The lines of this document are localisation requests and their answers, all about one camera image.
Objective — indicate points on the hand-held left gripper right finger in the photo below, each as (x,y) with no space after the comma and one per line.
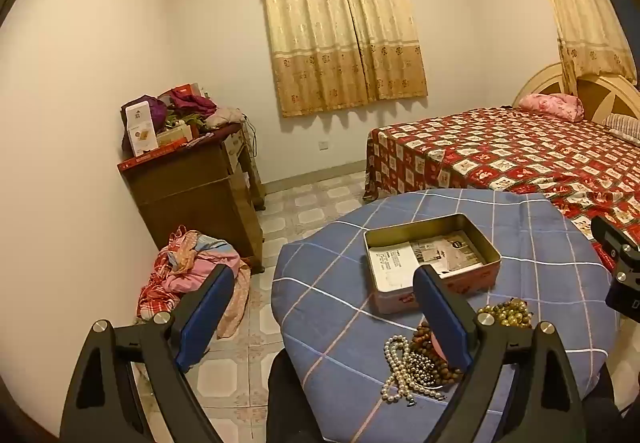
(445,323)

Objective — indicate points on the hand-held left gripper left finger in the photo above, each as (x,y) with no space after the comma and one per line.
(202,323)

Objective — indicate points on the pink bangle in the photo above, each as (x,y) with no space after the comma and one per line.
(437,347)

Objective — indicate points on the pink rectangular tin box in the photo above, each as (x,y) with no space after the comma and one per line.
(400,299)

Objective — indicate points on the pile of colourful clothes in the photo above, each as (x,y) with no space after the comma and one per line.
(165,273)

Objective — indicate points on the printed paper card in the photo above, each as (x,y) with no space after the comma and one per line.
(400,258)

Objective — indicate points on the round table with blue cloth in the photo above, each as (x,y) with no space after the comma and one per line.
(340,313)

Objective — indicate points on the brown wooden cabinet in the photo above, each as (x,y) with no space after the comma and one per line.
(195,203)

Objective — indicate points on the dark cloth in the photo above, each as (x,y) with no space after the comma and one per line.
(295,403)

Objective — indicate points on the striped pillow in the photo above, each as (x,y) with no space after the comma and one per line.
(622,128)

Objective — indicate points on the red flat box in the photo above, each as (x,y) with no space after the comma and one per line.
(150,158)

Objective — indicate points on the bed with red quilt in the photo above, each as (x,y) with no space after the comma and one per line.
(500,158)

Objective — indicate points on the small beige carton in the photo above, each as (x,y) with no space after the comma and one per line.
(174,134)

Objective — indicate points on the pink pillow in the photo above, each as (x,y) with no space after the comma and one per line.
(550,105)

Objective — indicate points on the white upright carton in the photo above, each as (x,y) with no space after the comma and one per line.
(140,128)

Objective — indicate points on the cream wooden headboard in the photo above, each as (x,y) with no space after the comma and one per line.
(545,80)

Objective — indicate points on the heap of purple clothes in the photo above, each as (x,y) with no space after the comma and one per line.
(185,105)

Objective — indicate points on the dark blue door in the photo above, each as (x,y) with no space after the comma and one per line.
(622,23)

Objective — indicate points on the beige patterned corner curtain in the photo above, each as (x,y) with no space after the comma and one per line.
(580,13)

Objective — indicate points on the beige patterned window curtain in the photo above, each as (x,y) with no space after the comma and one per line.
(340,33)

